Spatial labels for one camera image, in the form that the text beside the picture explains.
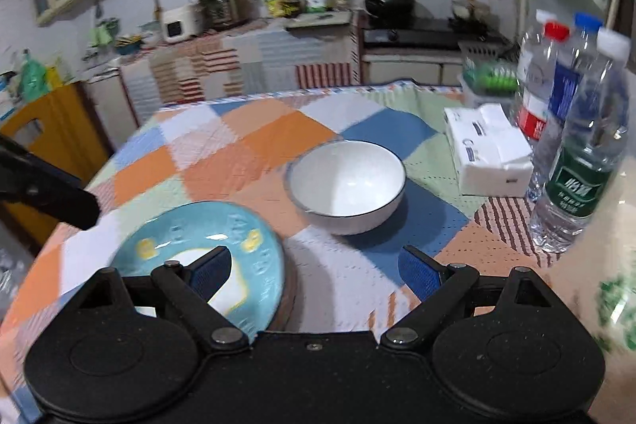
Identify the green hanging cloth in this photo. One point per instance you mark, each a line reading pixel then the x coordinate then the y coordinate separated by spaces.
pixel 103 34

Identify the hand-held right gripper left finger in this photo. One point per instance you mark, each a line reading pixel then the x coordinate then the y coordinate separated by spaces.
pixel 213 272

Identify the cutting board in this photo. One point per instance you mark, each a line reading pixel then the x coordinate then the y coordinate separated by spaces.
pixel 343 18

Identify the red label water bottle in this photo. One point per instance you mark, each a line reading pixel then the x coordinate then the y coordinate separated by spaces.
pixel 534 118

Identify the blue counter bowl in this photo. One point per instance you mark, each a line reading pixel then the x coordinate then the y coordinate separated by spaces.
pixel 130 46

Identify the clear rice bag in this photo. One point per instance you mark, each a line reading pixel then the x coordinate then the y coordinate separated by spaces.
pixel 613 305

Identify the black gas stove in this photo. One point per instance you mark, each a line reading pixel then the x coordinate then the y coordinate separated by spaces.
pixel 412 34

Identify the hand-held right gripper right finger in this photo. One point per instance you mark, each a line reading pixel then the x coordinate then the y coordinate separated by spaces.
pixel 420 272

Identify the blue fried egg plate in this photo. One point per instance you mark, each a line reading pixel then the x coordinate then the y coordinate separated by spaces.
pixel 164 230

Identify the green label water bottle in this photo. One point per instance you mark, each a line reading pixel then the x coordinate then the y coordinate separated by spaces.
pixel 576 185

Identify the white rice cooker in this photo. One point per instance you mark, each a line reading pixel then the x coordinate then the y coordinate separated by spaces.
pixel 179 26

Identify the blue label water bottle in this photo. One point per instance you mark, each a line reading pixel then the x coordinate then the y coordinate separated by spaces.
pixel 566 91

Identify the white tissue pack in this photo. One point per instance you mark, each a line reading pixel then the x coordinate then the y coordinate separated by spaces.
pixel 484 146

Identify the yellow snack bag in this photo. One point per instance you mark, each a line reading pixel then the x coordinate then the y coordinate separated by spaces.
pixel 273 2

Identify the green plastic basket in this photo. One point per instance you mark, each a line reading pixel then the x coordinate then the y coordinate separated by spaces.
pixel 489 74

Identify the cream base cabinet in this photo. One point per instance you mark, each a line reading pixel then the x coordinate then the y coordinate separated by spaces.
pixel 412 69

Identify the yellow wooden chair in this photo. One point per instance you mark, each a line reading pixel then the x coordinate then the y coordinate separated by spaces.
pixel 59 126

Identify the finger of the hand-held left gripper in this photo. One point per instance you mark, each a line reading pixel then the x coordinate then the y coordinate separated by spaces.
pixel 54 195

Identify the kitchen knife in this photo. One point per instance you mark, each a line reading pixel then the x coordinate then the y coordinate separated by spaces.
pixel 322 15

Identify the glass lid pot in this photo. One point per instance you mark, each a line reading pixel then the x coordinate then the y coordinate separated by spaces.
pixel 467 11

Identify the black pressure cooker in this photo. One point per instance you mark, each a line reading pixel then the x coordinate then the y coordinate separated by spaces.
pixel 226 6

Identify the clear bottle white cap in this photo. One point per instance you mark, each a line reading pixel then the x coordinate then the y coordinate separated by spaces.
pixel 545 16

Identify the black cooking pot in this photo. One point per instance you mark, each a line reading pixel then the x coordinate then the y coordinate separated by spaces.
pixel 390 2

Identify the stack of counter bowls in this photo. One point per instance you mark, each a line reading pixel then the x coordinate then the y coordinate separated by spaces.
pixel 149 31

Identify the striped counter cloth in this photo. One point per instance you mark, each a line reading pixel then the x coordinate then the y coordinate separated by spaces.
pixel 248 56

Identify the white bowl dark rim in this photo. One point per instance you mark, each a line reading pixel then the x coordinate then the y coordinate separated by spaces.
pixel 348 175

